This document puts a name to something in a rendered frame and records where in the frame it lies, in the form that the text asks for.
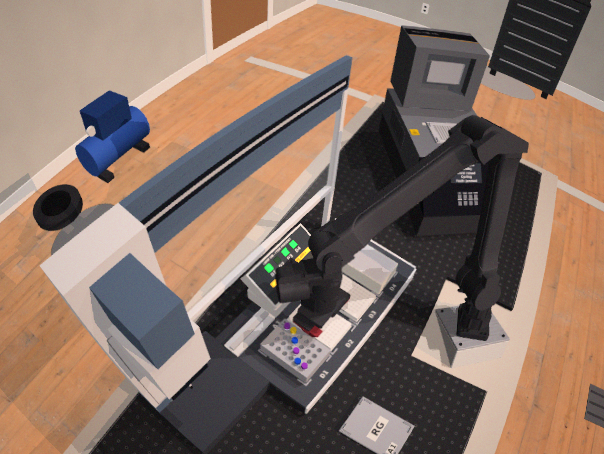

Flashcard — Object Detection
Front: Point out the cream well plate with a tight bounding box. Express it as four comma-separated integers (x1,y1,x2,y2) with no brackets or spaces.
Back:
340,275,376,323
287,304,352,352

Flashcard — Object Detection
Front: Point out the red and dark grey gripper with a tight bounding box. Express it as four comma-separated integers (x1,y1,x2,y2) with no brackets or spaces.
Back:
293,288,351,338

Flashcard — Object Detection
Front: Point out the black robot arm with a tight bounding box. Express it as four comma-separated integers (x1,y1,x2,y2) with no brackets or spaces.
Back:
275,115,529,341

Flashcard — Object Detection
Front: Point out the black thermal cycler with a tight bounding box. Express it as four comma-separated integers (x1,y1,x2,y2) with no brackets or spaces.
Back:
379,25,490,236

